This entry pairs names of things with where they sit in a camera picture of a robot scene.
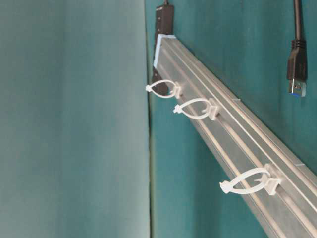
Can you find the black multi-port USB hub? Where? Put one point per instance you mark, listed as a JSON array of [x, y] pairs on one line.
[[163, 25]]

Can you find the long aluminium extrusion rail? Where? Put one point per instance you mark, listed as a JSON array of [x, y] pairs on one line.
[[277, 186]]

